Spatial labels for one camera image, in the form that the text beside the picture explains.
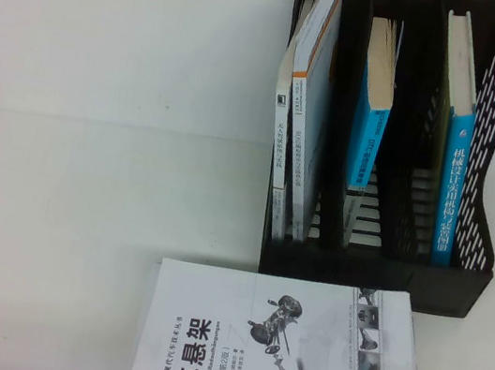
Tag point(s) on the blue paperback yellowed pages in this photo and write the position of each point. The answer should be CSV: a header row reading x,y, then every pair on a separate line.
x,y
368,143

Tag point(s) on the white car suspension book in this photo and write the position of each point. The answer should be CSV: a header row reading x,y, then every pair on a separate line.
x,y
250,337

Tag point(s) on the thin white spine book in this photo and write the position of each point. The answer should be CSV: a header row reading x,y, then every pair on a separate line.
x,y
277,152

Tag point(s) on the white book orange trim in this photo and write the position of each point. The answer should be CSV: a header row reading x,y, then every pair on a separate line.
x,y
312,110

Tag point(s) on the blue hardcover mechanical design book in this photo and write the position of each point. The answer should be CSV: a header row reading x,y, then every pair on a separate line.
x,y
454,181

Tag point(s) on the black plastic book stand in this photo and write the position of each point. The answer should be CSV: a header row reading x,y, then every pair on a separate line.
x,y
449,285

